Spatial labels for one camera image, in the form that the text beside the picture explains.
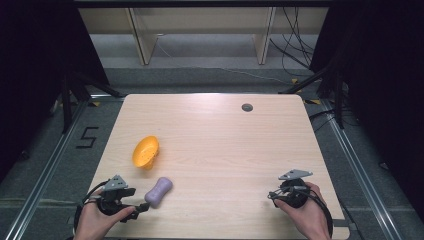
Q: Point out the metal floor rail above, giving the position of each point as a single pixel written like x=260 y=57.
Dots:
x=363 y=173
x=43 y=173

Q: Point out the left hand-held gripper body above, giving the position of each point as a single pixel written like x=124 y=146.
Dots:
x=111 y=196

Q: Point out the white desk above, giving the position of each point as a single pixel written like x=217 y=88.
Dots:
x=200 y=23

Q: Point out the purple soap bar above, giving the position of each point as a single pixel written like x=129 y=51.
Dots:
x=158 y=196

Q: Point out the person's right hand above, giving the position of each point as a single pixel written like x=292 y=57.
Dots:
x=306 y=216

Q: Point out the black tripod stand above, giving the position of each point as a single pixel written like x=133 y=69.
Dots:
x=333 y=86
x=71 y=96

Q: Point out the orange soap dish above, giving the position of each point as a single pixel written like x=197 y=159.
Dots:
x=145 y=152

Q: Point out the person's left hand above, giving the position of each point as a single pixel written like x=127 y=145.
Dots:
x=96 y=221

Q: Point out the dark curtain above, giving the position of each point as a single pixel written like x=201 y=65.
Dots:
x=383 y=83
x=36 y=73

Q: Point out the grey table grommet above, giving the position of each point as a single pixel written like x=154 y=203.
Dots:
x=247 y=107

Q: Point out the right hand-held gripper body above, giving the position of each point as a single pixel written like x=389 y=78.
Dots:
x=295 y=191

